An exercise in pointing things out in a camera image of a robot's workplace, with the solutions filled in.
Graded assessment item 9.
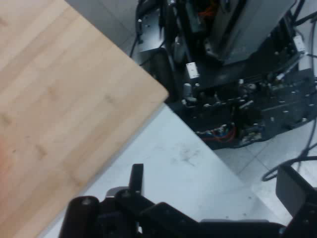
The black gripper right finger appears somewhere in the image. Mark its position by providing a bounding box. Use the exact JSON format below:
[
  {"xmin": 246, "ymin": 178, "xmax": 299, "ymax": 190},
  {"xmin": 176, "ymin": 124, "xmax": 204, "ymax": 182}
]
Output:
[{"xmin": 275, "ymin": 164, "xmax": 317, "ymax": 238}]

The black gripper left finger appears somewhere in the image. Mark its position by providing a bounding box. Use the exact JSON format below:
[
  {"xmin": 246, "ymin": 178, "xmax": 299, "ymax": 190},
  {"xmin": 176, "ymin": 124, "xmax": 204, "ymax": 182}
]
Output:
[{"xmin": 58, "ymin": 163, "xmax": 199, "ymax": 238}]

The bamboo cutting board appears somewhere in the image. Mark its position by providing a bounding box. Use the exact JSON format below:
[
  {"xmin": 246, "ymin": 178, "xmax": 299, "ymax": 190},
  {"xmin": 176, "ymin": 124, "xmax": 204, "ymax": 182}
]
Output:
[{"xmin": 0, "ymin": 0, "xmax": 170, "ymax": 238}]

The black machine with wiring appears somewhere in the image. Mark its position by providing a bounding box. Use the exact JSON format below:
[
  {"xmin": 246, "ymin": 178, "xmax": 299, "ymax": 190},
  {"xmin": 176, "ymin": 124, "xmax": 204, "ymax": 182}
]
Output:
[{"xmin": 135, "ymin": 0, "xmax": 317, "ymax": 151}]

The black floor cable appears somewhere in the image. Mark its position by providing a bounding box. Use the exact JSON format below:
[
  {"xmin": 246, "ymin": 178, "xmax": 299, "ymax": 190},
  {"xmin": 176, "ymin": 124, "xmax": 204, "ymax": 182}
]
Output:
[{"xmin": 262, "ymin": 116, "xmax": 317, "ymax": 182}]

